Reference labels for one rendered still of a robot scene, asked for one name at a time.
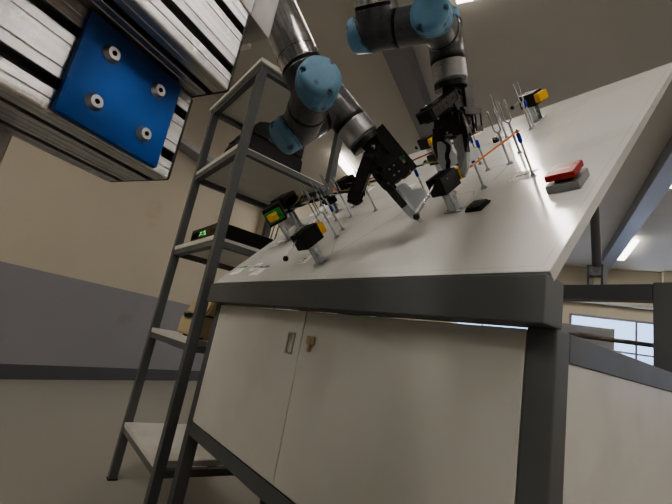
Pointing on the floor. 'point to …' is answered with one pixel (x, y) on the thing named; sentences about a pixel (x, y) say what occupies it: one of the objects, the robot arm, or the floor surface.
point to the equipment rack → (266, 91)
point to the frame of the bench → (562, 356)
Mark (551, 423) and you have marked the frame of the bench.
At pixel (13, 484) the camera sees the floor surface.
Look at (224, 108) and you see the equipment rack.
